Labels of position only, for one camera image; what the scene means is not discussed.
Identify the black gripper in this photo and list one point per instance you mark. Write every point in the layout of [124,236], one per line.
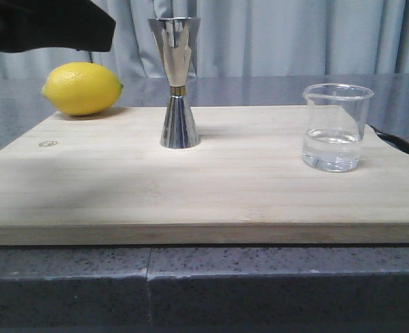
[79,25]

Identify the silver steel jigger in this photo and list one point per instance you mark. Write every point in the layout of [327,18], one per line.
[175,39]

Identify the clear glass measuring beaker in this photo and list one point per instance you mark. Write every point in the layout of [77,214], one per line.
[337,114]

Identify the yellow lemon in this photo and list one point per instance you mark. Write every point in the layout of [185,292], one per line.
[82,88]

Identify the light wooden cutting board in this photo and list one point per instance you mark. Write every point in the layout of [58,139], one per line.
[107,180]

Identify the grey curtain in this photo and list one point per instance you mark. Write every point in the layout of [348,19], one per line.
[246,39]

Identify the black cutting board handle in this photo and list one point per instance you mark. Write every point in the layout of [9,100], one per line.
[392,140]

